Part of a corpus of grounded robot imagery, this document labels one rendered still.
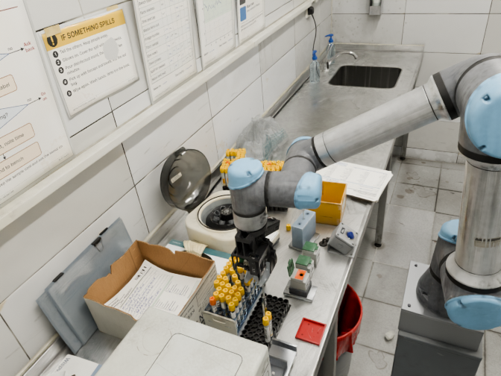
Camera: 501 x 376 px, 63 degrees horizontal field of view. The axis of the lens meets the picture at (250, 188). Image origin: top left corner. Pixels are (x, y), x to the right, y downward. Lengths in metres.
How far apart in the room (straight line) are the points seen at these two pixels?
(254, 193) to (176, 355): 0.34
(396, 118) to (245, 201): 0.34
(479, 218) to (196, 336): 0.56
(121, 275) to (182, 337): 0.51
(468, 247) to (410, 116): 0.27
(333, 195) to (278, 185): 0.78
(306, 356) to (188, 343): 0.41
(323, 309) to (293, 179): 0.52
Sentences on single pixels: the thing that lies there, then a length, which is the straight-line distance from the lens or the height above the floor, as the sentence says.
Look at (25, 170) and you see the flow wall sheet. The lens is 1.09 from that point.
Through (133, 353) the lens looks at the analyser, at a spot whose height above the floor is 1.18.
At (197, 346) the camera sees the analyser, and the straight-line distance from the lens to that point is 0.83.
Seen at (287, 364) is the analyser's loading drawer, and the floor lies 0.93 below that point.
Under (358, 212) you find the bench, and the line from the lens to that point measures 1.57.
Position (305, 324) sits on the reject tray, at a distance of 1.21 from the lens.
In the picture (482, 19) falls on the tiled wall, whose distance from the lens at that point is 3.28.
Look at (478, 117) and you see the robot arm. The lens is 0.71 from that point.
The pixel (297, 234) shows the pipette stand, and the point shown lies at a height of 0.95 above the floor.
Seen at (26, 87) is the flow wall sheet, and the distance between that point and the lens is 1.06.
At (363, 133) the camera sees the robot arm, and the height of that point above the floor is 1.44.
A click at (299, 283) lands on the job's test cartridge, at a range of 1.22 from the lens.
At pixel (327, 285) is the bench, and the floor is 0.88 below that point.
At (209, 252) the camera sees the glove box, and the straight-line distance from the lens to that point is 1.33.
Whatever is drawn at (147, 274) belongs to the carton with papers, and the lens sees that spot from 1.33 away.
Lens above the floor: 1.84
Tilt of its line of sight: 34 degrees down
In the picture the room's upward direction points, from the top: 6 degrees counter-clockwise
